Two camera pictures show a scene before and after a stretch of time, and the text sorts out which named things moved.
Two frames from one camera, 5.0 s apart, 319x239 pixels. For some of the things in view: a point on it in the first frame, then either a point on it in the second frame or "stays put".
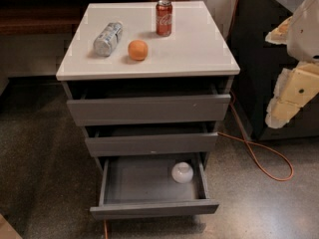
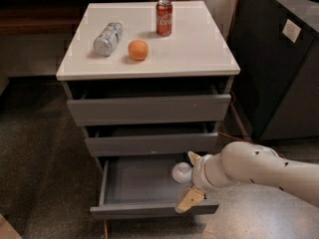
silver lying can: [107, 41] stays put
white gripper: [305, 30] -> [198, 173]
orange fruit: [138, 50] stays put
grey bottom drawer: [153, 185] stays put
